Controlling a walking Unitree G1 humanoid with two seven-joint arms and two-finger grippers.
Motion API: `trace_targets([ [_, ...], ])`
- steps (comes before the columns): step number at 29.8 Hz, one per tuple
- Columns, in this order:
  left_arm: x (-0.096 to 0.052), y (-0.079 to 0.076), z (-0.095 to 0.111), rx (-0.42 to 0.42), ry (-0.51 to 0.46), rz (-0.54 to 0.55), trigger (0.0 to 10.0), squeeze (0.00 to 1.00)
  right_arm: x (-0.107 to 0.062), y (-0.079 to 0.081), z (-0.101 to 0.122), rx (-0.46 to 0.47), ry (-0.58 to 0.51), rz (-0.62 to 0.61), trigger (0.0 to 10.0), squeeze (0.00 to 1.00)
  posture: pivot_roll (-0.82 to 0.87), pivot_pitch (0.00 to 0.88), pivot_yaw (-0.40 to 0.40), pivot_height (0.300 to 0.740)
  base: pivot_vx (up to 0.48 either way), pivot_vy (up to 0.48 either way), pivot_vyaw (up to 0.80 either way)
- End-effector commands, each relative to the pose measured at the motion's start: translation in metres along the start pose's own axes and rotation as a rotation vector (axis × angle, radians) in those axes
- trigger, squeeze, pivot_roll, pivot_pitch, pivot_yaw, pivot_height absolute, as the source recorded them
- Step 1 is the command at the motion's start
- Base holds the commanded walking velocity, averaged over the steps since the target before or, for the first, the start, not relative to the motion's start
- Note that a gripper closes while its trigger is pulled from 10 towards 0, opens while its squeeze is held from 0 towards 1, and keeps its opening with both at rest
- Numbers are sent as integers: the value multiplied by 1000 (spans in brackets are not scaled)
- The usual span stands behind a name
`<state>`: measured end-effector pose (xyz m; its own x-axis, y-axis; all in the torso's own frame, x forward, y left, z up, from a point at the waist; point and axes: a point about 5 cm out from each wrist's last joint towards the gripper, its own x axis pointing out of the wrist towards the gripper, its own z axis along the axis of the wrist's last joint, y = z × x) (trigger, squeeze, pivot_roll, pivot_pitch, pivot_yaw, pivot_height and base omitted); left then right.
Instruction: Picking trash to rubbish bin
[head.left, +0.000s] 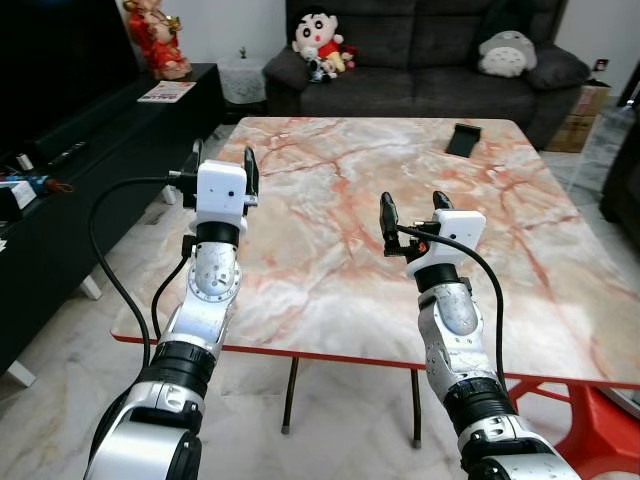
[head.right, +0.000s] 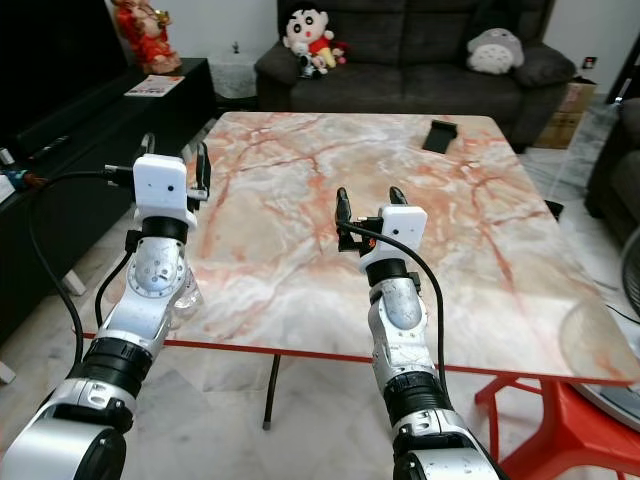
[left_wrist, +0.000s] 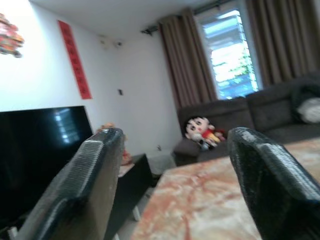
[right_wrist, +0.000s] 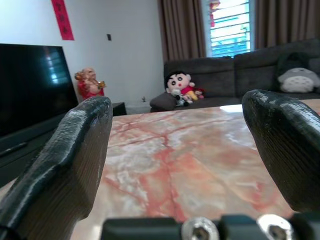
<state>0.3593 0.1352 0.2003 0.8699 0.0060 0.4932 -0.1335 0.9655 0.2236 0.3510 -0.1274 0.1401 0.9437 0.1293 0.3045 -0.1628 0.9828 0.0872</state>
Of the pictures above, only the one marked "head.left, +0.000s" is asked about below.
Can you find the black wall socket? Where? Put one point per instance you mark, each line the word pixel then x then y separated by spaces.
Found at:
pixel 600 64

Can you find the grey round plush toy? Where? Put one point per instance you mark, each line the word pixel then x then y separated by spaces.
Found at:
pixel 507 55

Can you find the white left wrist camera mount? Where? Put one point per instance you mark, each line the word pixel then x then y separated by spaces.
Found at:
pixel 222 190

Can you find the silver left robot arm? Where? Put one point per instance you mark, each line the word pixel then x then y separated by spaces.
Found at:
pixel 210 285

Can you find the white and red booklet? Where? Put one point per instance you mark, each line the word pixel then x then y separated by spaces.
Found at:
pixel 166 91

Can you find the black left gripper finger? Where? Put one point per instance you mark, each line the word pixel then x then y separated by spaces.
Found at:
pixel 252 178
pixel 197 155

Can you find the red plastic stool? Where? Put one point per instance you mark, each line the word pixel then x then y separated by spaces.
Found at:
pixel 595 435

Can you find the dark armchair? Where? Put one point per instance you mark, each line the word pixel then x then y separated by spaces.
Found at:
pixel 622 160

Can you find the cartoon boy plush doll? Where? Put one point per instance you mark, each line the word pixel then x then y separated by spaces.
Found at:
pixel 318 40

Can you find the black television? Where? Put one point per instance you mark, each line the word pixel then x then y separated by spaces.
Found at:
pixel 60 70

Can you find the black TV cabinet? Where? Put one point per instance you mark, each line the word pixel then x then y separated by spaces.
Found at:
pixel 60 240

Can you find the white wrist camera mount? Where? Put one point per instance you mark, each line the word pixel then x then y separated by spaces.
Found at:
pixel 455 235
pixel 222 190

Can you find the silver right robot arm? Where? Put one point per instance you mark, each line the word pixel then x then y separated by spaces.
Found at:
pixel 455 320

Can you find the black metal table leg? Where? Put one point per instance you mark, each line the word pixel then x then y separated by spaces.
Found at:
pixel 416 405
pixel 290 395

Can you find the small blue item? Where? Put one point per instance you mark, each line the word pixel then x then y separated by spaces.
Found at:
pixel 25 183

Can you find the dark grey sofa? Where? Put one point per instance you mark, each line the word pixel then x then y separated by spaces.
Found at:
pixel 420 60

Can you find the small black stand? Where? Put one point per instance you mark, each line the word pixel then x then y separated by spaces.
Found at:
pixel 463 140

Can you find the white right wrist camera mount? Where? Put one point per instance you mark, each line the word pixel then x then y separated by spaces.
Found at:
pixel 455 235

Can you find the red and gold figurine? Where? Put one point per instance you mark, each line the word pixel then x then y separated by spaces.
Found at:
pixel 158 40

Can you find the side table with white cloth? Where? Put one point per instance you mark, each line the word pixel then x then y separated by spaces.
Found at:
pixel 242 80

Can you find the brown cardboard box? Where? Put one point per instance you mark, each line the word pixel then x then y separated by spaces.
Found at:
pixel 575 120

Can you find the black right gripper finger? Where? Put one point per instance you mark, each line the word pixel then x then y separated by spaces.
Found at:
pixel 389 218
pixel 443 201

